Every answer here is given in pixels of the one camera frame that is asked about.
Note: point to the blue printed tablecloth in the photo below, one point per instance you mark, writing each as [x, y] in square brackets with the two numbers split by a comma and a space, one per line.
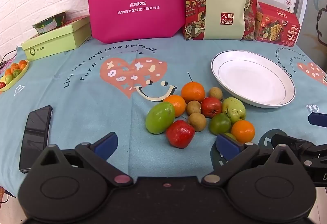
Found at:
[84, 101]

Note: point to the red apple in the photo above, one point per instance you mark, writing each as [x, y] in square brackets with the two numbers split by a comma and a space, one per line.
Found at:
[180, 134]

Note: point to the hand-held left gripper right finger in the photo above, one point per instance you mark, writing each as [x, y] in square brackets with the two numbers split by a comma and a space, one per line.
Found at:
[227, 144]

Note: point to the cartoon wall sticker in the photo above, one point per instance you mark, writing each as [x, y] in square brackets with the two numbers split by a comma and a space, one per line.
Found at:
[319, 9]

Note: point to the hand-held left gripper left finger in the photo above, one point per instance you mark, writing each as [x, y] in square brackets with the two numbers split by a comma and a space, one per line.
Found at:
[106, 144]

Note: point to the large oval green fruit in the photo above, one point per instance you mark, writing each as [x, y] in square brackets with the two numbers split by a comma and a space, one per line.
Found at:
[160, 118]

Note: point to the round dark green fruit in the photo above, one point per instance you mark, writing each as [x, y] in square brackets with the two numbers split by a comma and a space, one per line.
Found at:
[219, 124]

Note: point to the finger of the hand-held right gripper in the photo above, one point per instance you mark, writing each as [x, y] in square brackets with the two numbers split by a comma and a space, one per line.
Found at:
[293, 142]
[318, 118]

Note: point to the small light green fruit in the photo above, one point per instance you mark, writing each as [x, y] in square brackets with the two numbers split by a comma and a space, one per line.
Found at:
[230, 136]

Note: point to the red cracker box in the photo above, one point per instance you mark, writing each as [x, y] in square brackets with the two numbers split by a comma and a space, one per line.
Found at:
[277, 24]

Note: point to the yellow oval tray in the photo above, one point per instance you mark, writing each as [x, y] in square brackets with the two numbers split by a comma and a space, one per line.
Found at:
[15, 81]

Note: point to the black smartphone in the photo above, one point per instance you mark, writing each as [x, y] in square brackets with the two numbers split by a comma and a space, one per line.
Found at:
[35, 137]

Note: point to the heap of miniature fruits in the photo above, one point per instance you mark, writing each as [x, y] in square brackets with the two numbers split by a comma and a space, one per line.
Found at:
[14, 70]

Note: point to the orange with black stem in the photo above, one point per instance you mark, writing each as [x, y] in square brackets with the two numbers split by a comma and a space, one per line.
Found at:
[193, 91]

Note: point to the green instant noodle bowl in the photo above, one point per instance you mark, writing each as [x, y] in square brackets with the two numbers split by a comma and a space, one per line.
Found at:
[51, 23]

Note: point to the light green box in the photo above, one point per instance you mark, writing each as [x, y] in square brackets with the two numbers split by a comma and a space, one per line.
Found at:
[51, 42]

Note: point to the light green apple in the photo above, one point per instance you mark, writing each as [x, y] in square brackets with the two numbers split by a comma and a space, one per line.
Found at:
[234, 109]

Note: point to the white plate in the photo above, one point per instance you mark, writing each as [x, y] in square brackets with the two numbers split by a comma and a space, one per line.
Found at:
[253, 81]

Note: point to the brown kiwi bottom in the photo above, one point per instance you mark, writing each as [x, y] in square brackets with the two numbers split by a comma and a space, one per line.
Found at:
[197, 121]

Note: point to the red tomato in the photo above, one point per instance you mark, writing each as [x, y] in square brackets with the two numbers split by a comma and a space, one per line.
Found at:
[211, 108]

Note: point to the brown longan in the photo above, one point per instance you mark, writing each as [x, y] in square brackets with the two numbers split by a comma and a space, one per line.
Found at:
[193, 107]
[216, 93]

